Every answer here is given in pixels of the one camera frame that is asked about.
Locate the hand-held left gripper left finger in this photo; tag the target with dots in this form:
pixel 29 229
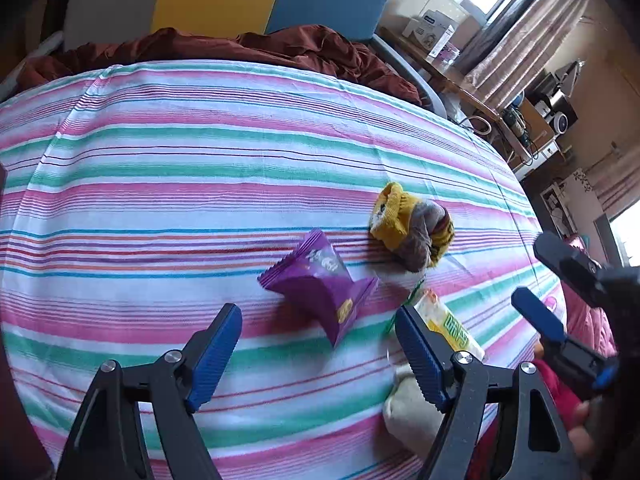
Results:
pixel 215 355

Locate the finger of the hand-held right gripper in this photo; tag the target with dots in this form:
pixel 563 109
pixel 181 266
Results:
pixel 537 315
pixel 565 260

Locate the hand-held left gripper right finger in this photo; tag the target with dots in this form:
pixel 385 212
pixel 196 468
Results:
pixel 420 350

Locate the purple snack packet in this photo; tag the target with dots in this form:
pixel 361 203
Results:
pixel 310 285

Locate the person's right hand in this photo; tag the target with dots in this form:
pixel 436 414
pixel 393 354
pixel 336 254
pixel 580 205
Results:
pixel 581 430

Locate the green white snack packet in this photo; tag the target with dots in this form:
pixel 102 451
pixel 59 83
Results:
pixel 447 322

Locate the white decorated cabinet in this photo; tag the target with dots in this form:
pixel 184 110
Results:
pixel 567 205

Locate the beige rolled sock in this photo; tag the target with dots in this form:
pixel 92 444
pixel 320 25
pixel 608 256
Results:
pixel 405 410

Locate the yellow grey sock bundle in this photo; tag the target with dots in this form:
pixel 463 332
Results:
pixel 395 215

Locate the black silver stereo speaker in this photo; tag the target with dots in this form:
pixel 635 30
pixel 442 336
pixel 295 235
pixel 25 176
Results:
pixel 552 105

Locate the striped bed sheet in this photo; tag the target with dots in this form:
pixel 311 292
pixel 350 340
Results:
pixel 200 160

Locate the wooden desk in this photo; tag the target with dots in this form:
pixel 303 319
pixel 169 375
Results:
pixel 450 77

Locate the pink patterned curtain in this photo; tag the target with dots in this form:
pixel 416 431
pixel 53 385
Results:
pixel 520 40

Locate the pink white small box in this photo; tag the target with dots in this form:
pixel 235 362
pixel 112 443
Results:
pixel 446 47

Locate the white cardboard box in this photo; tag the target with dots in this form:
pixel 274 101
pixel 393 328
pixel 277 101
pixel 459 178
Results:
pixel 425 30

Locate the maroon blanket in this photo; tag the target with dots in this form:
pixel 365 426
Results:
pixel 300 50

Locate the wooden wardrobe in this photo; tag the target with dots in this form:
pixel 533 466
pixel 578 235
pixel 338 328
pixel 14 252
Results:
pixel 35 10

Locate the grey bed rail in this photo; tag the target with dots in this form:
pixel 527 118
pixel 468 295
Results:
pixel 405 65

